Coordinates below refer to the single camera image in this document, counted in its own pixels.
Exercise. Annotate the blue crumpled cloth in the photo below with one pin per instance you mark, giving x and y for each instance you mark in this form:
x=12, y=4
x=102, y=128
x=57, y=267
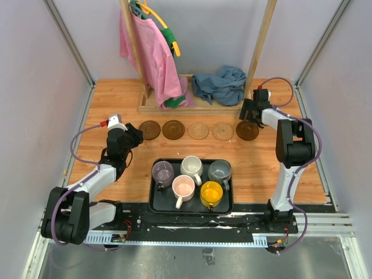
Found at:
x=225, y=87

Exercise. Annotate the purple glass cup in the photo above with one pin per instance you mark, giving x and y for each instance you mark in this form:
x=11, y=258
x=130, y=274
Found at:
x=163, y=174

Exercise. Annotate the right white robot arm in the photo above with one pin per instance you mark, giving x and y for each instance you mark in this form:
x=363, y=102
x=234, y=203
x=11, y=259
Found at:
x=295, y=149

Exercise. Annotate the brown wooden coaster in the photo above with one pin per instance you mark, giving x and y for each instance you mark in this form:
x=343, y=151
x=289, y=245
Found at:
x=173, y=130
x=247, y=130
x=150, y=129

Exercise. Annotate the green clothes hanger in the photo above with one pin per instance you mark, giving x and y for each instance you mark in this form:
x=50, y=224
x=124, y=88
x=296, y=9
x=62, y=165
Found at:
x=143, y=11

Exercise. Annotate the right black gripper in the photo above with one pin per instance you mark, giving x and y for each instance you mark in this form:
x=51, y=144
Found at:
x=247, y=105

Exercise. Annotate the yellow clothes hanger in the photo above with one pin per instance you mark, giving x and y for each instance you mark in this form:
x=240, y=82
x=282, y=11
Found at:
x=170, y=38

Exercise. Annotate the wooden clothes rack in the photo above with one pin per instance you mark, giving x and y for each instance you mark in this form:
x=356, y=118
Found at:
x=147, y=102

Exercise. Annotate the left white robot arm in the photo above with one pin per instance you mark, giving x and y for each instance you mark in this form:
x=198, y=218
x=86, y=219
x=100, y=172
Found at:
x=69, y=214

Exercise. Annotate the grey ceramic mug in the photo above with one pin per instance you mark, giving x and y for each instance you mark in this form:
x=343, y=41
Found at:
x=220, y=171

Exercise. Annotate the pink shirt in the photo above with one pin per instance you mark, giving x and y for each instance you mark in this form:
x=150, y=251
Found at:
x=171, y=90

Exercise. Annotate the yellow glass cup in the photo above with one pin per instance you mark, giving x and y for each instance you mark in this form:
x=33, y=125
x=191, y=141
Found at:
x=211, y=194

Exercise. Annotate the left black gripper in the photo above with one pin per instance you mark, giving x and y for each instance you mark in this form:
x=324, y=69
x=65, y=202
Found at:
x=136, y=135

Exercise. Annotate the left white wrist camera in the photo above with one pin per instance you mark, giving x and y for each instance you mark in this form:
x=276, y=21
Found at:
x=114, y=121

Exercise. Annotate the black plastic tray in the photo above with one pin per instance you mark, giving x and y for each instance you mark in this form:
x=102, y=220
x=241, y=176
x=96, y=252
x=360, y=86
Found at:
x=165, y=202

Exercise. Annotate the woven rattan coaster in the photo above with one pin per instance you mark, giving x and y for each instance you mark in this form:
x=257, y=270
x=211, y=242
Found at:
x=222, y=131
x=198, y=130

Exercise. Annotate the white ceramic mug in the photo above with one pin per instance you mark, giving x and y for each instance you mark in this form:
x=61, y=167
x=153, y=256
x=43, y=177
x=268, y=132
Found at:
x=192, y=166

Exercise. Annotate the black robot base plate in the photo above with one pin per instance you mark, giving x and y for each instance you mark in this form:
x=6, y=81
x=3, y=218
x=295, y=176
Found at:
x=141, y=225

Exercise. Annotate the aluminium frame rail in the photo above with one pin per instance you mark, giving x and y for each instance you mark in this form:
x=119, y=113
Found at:
x=314, y=225

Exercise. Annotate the pink ceramic mug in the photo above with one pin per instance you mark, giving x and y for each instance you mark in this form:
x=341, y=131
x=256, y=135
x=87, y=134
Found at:
x=183, y=189

